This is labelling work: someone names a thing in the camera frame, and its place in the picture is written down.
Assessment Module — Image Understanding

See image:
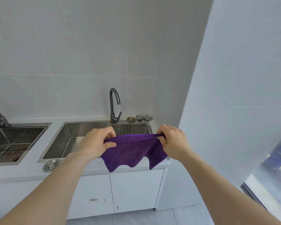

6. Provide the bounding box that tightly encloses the person's right hand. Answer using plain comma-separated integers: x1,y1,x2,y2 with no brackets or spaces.
156,125,193,161

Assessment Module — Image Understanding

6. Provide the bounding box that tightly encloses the person's left hand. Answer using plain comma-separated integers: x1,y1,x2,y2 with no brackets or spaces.
81,126,117,159

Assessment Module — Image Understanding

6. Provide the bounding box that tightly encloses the purple cloth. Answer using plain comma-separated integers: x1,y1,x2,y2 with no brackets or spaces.
100,134,168,173

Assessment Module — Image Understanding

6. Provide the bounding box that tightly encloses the person's right forearm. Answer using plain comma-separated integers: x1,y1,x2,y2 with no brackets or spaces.
177,150,281,225

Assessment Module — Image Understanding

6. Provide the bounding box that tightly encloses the person's left forearm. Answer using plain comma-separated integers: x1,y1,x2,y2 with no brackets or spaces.
0,147,101,225

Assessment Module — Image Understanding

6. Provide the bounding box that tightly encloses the stainless steel sink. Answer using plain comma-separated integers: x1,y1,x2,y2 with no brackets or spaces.
0,123,52,167
37,121,155,163

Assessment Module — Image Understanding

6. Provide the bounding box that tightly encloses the black gooseneck faucet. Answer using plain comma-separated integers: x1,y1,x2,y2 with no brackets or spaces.
109,88,122,124

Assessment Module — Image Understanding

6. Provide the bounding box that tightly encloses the white cabinet door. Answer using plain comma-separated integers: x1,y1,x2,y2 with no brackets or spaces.
67,174,115,220
110,169,165,213

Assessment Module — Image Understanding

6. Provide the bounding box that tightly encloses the round steel sink plug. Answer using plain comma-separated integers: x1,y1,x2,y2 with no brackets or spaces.
43,159,60,172

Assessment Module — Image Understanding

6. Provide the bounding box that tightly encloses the wire sink rack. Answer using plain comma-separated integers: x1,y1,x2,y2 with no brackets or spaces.
112,124,153,136
0,126,48,162

